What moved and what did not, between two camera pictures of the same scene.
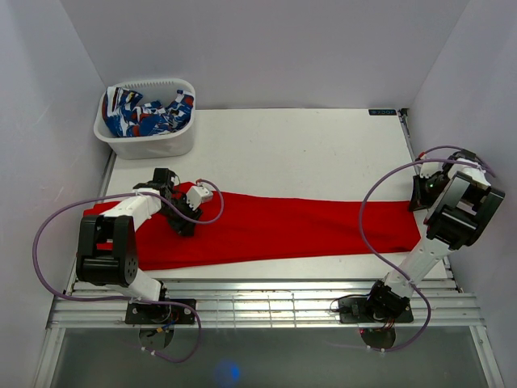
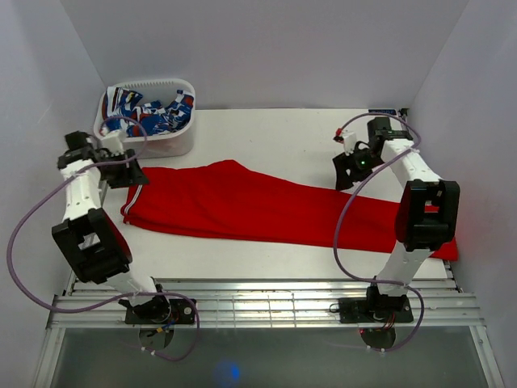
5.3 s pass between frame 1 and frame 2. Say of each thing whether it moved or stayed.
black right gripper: moved
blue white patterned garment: stayed
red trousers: moved
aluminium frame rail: stayed
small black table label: stayed
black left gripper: moved
